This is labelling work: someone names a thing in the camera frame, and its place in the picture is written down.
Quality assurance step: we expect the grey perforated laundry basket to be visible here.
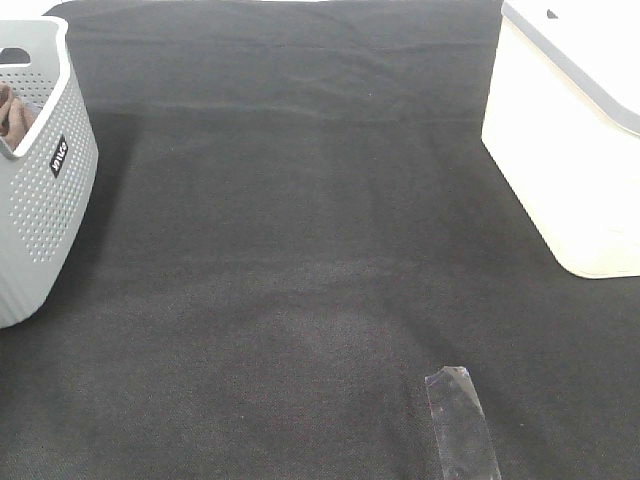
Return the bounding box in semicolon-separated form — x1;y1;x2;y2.
1;16;99;327

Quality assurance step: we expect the black table cloth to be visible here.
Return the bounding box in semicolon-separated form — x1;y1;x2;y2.
1;1;639;479

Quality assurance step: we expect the brown microfibre towel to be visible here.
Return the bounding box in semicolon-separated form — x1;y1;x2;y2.
1;84;38;151

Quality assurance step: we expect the clear tape strip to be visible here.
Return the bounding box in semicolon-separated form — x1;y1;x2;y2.
425;366;501;480

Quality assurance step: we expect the white plastic storage bin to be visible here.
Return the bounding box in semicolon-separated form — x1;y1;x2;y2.
481;1;639;278

